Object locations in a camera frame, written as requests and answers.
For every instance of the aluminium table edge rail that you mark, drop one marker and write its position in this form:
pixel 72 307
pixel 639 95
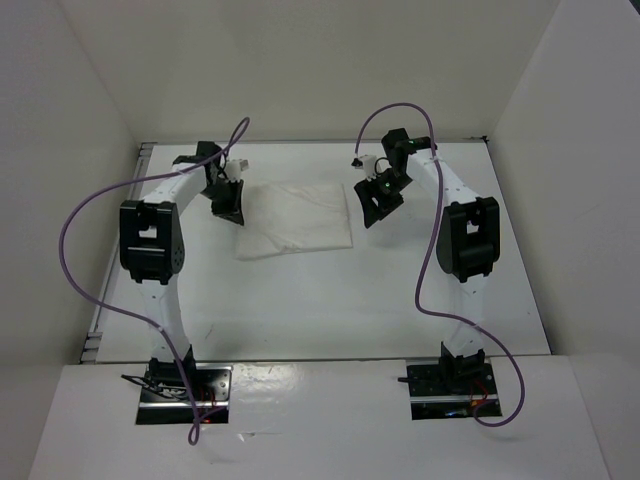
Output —
pixel 93 337

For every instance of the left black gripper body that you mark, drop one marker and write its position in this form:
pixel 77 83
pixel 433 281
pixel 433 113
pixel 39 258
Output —
pixel 223 196

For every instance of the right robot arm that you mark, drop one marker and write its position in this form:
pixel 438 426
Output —
pixel 465 240

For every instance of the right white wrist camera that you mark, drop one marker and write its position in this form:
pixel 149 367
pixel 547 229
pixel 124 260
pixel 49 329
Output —
pixel 368 164

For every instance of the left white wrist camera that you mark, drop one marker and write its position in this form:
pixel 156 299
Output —
pixel 234 168

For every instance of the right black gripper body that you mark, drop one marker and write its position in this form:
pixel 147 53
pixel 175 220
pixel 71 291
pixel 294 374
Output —
pixel 385 189

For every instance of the white tank top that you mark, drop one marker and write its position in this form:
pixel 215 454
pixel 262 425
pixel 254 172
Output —
pixel 289 218

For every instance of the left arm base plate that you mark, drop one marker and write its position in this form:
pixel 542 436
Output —
pixel 162 404

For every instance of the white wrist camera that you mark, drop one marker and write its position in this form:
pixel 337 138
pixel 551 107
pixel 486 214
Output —
pixel 234 168
pixel 368 164

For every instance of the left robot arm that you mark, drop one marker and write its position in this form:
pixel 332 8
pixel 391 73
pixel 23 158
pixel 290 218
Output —
pixel 152 249

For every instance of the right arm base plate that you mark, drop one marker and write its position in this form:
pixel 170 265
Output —
pixel 432 397

